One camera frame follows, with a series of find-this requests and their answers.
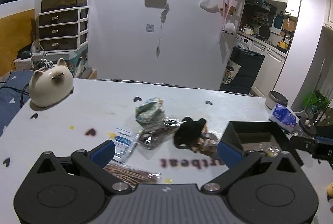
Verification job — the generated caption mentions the cardboard box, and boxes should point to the cardboard box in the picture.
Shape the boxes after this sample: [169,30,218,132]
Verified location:
[83,68,98,80]

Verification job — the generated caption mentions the dark hair tie packet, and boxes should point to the dark hair tie packet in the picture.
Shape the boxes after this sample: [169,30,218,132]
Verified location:
[137,116,183,150]

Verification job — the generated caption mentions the glass jar with black lid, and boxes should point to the glass jar with black lid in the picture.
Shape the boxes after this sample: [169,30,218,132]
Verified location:
[293,117,318,139]

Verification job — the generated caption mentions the brown hair tie packet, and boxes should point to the brown hair tie packet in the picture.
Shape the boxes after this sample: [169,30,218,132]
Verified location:
[193,131,219,154]

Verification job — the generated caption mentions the blue bedding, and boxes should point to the blue bedding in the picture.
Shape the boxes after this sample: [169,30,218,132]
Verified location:
[0,70,34,136]

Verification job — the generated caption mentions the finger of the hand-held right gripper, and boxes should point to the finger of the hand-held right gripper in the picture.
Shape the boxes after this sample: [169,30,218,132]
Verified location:
[290,135,333,153]

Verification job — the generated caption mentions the green plastic bag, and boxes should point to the green plastic bag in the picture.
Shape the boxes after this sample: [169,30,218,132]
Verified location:
[302,91,332,113]

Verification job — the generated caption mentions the white drawer unit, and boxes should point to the white drawer unit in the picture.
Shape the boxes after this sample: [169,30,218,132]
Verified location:
[39,6,89,53]

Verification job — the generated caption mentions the white washing machine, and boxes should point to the white washing machine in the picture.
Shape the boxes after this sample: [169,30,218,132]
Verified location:
[234,35,253,52]

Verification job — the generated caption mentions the white kitchen cabinets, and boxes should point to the white kitchen cabinets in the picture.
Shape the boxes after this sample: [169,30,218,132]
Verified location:
[251,39,287,93]
[247,0,303,17]

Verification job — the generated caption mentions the blue tissue pack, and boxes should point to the blue tissue pack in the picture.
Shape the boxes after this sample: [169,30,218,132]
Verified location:
[269,103,298,133]

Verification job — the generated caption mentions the cartoon tote bag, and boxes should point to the cartoon tote bag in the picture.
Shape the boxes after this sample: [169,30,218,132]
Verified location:
[222,60,241,86]

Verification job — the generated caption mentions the small clear packet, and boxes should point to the small clear packet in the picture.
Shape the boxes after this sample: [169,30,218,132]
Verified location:
[257,144,282,157]

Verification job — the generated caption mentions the metal canister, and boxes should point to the metal canister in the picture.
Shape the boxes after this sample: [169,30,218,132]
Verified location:
[265,91,289,110]

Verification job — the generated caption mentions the yellow plush toy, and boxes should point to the yellow plush toy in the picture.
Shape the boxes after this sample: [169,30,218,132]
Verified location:
[326,182,333,205]

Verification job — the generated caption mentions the white upper kitchen cabinets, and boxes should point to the white upper kitchen cabinets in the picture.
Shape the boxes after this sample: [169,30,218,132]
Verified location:
[247,0,303,17]

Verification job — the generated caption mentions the cat-shaped ceramic lamp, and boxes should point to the cat-shaped ceramic lamp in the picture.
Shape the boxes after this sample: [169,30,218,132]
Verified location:
[28,58,74,107]

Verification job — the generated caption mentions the black pan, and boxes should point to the black pan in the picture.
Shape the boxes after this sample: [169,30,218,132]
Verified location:
[257,25,271,40]

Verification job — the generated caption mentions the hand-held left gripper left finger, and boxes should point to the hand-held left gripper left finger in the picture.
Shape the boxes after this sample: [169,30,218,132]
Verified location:
[32,139,133,194]

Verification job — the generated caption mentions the teal printed cabinet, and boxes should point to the teal printed cabinet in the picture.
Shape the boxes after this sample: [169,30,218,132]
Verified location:
[39,43,90,79]

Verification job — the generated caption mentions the white lower kitchen cabinets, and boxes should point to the white lower kitchen cabinets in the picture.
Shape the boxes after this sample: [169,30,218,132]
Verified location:
[251,39,287,93]

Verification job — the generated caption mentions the range hood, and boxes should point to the range hood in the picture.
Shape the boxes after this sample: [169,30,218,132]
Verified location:
[246,0,277,12]

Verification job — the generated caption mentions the black fluffy hair tie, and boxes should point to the black fluffy hair tie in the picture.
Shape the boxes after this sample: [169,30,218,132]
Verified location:
[173,117,207,149]

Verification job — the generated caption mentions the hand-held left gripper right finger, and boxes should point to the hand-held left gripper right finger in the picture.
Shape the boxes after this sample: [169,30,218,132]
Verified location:
[200,141,303,194]

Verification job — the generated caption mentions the brown rubber band packet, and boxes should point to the brown rubber band packet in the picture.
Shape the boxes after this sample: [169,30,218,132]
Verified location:
[103,160,163,185]

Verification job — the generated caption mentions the pink ribbon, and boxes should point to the pink ribbon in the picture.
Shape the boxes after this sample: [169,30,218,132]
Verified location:
[221,0,237,24]

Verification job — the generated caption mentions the white hanging bag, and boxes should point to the white hanging bag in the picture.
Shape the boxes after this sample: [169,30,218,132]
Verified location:
[200,0,219,12]

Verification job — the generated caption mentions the black cable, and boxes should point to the black cable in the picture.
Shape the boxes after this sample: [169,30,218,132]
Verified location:
[0,83,30,108]

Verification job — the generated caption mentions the hanging string toy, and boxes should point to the hanging string toy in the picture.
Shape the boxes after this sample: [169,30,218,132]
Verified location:
[155,3,170,58]

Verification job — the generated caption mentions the white plush sheep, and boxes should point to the white plush sheep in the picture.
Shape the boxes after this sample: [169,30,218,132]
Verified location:
[221,23,236,36]

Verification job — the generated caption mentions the blue white packet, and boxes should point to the blue white packet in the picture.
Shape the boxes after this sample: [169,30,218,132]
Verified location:
[108,128,138,163]

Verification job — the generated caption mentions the black storage box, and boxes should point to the black storage box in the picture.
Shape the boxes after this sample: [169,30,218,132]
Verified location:
[221,121,304,168]

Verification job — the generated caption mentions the green hair tie packet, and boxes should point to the green hair tie packet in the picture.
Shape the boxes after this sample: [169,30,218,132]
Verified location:
[135,97,165,125]

